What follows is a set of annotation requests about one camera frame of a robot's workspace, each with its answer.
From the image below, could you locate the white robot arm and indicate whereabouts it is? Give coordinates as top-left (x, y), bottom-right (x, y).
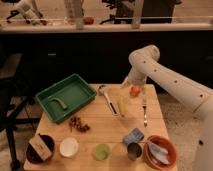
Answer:
top-left (122, 45), bottom-right (213, 171)

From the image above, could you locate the metal cup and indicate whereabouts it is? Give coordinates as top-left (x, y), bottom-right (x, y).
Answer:
top-left (127, 143), bottom-right (142, 160)

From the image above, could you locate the green plastic cup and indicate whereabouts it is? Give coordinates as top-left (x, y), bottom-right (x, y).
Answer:
top-left (93, 144), bottom-right (110, 161)

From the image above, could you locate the white paper cup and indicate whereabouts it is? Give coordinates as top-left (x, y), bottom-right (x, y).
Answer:
top-left (59, 137), bottom-right (79, 158)

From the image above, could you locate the silver fork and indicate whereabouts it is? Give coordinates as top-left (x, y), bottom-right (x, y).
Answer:
top-left (142, 98), bottom-right (148, 127)

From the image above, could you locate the blue sponge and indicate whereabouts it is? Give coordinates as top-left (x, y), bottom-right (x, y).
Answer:
top-left (123, 128), bottom-right (144, 145)

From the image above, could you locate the bunch of red grapes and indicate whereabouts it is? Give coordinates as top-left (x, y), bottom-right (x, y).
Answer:
top-left (69, 116), bottom-right (90, 133)

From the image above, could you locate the green plastic tray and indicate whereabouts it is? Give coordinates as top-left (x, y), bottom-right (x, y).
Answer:
top-left (36, 74), bottom-right (97, 124)

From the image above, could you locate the red object on shelf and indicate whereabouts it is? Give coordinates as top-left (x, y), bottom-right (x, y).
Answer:
top-left (83, 17), bottom-right (94, 25)

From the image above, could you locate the orange bowl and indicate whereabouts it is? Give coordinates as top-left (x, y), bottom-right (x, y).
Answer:
top-left (143, 135), bottom-right (177, 171)

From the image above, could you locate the blue grey cloth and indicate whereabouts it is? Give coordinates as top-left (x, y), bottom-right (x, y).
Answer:
top-left (147, 141), bottom-right (169, 165)

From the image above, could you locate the wooden box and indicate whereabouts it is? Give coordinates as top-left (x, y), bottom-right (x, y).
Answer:
top-left (29, 134), bottom-right (52, 161)

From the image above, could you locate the black office chair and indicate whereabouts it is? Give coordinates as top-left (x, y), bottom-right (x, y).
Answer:
top-left (0, 53), bottom-right (41, 171)

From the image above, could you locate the dark brown bowl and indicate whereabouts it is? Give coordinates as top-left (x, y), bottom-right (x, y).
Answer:
top-left (26, 134), bottom-right (55, 164)

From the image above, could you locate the metal spoon with dark handle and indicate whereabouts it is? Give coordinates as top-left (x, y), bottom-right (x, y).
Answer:
top-left (98, 84), bottom-right (118, 116)

